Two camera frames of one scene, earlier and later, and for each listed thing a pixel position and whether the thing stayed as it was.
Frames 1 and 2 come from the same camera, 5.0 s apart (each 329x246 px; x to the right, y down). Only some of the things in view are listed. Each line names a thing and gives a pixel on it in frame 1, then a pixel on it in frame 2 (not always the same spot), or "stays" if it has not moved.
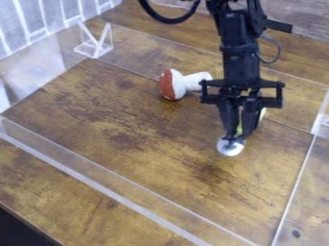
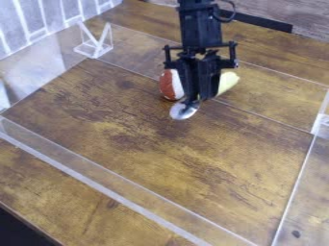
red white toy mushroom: (174, 83) stays
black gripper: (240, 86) -> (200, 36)
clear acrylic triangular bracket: (93, 47) stays
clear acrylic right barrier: (305, 223) stays
